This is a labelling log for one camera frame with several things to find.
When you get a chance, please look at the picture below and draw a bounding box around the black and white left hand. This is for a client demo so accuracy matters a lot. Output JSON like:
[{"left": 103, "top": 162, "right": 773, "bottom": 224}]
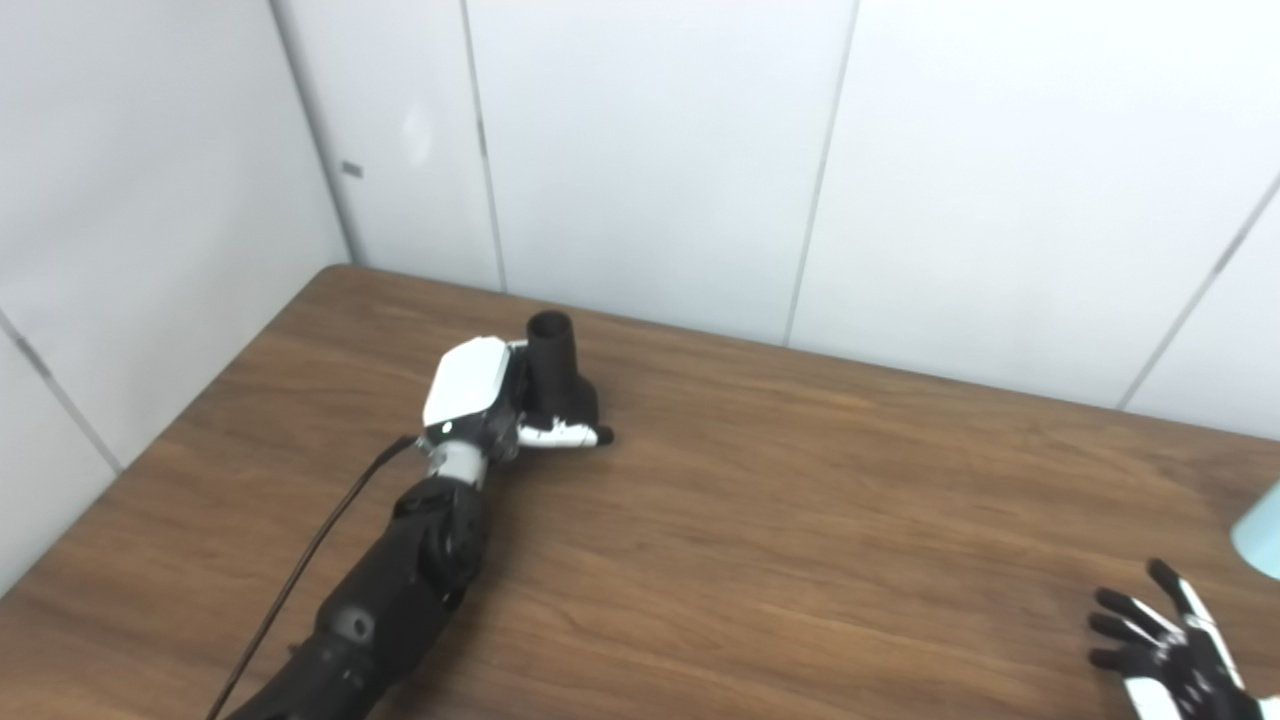
[{"left": 421, "top": 335, "right": 616, "bottom": 464}]

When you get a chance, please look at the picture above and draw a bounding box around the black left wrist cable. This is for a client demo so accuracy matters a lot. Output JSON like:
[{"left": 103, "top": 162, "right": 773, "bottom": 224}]
[{"left": 204, "top": 434, "right": 422, "bottom": 720}]

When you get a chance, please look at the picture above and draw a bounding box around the black and white right hand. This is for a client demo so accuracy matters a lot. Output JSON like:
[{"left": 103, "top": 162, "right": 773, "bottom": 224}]
[{"left": 1086, "top": 557, "right": 1280, "bottom": 720}]

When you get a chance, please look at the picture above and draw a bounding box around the light-blue hose piece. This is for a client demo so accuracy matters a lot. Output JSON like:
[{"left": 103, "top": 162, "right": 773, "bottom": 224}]
[{"left": 1230, "top": 481, "right": 1280, "bottom": 580}]

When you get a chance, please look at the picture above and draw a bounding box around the black flared nozzle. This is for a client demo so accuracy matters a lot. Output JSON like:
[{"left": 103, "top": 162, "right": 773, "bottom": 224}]
[{"left": 525, "top": 310, "right": 602, "bottom": 428}]

